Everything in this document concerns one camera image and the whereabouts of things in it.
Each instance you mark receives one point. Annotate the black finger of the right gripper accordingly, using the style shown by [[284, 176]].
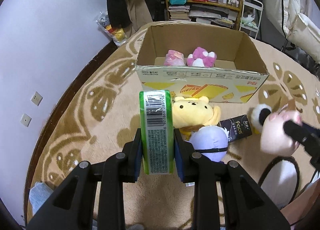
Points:
[[303, 136]]

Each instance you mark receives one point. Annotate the pink bear plush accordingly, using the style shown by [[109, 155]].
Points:
[[201, 58]]

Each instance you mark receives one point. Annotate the stack of books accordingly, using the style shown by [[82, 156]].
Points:
[[179, 12]]

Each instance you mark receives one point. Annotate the beige trench coat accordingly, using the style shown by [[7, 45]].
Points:
[[139, 15]]

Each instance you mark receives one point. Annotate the person's right hand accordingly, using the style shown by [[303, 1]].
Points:
[[299, 207]]

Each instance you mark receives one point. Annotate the lower wall socket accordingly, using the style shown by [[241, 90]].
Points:
[[25, 120]]

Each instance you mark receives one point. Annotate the green tissue pack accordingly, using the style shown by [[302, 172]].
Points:
[[157, 131]]

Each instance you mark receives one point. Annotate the upper wall socket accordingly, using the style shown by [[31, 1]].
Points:
[[36, 98]]

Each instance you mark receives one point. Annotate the black face tissue pack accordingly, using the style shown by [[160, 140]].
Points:
[[237, 127]]

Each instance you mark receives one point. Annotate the pink plastic-wrapped tissue pack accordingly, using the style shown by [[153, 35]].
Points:
[[174, 58]]

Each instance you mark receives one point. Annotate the plastic bag of toys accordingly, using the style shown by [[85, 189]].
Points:
[[116, 34]]

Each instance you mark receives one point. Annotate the lavender-haired doll plush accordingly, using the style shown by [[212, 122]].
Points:
[[211, 141]]

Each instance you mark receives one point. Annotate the yellow bear plush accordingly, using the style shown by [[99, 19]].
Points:
[[190, 114]]

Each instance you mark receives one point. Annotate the wall socket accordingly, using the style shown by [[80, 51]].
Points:
[[25, 120], [36, 98]]

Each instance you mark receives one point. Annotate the beige patterned carpet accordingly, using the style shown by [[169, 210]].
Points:
[[104, 113]]

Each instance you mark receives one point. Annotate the open cardboard box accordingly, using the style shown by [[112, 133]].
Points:
[[238, 71]]

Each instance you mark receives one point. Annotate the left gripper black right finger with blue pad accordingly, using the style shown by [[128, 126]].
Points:
[[225, 196]]

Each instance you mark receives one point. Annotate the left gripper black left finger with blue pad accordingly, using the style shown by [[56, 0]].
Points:
[[71, 204]]

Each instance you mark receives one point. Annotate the white metal cart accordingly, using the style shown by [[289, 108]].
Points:
[[250, 19]]

